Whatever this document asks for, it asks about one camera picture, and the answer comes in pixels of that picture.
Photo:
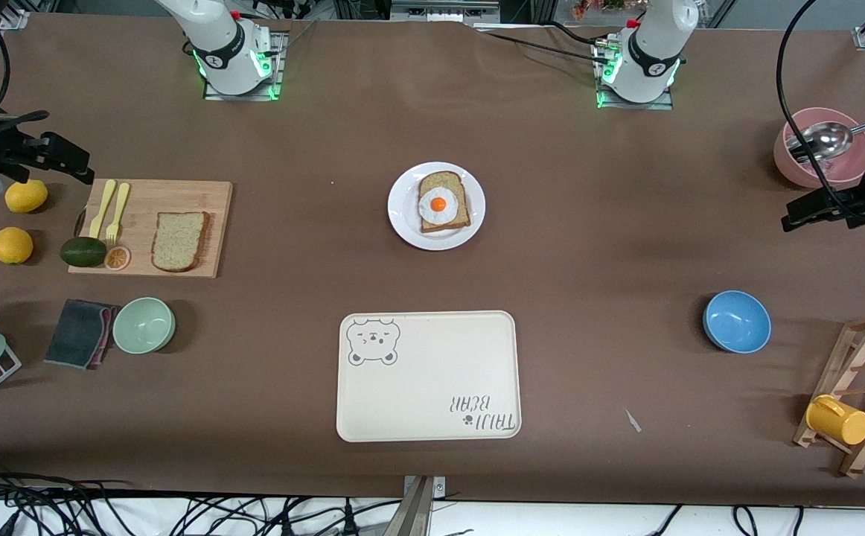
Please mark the brown bread slice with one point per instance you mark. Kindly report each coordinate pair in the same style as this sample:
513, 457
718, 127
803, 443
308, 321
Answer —
179, 242
444, 180

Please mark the round white plate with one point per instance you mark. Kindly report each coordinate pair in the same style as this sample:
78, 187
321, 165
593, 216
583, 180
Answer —
403, 216

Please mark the toy fried egg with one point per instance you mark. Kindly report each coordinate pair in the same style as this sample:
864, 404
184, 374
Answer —
438, 205

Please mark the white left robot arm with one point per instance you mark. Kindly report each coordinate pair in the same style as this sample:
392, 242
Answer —
652, 52

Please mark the yellow lemon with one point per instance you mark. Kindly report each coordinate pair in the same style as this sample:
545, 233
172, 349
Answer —
13, 246
26, 196

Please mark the clear plastic ice pieces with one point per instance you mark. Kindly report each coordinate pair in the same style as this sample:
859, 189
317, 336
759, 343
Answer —
825, 170

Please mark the pink bowl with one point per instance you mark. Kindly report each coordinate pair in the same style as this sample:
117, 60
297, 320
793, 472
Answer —
790, 167

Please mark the silver metal scoop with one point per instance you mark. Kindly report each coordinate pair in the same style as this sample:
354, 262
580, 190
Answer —
827, 140

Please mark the yellow plastic knife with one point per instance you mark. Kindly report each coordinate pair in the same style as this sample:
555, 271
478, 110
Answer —
103, 205

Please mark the yellow plastic fork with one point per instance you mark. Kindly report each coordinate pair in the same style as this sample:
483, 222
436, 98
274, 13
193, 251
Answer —
119, 205

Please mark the green avocado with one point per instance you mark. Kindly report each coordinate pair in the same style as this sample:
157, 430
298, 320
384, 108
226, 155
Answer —
83, 252

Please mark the orange fruit slice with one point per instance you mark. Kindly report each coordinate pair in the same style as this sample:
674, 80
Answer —
117, 258

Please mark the blue bowl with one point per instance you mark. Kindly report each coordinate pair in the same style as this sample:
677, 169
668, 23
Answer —
737, 321

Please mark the wooden cutting board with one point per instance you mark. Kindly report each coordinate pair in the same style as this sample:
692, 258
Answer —
179, 195

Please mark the grey folded cloth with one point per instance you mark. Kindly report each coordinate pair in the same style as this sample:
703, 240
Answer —
75, 333

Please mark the pale green bowl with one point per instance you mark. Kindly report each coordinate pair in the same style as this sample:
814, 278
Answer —
144, 325

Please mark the yellow mug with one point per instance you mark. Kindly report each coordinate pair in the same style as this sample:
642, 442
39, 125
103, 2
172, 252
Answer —
838, 420

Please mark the small white paper scrap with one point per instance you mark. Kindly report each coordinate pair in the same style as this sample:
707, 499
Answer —
633, 420

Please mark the cream tray with bear print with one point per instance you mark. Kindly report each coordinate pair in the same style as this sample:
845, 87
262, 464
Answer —
432, 372

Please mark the grey metal box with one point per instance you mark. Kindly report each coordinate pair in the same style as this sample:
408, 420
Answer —
444, 11

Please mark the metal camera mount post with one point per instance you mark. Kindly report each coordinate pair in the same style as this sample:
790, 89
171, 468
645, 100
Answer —
419, 510

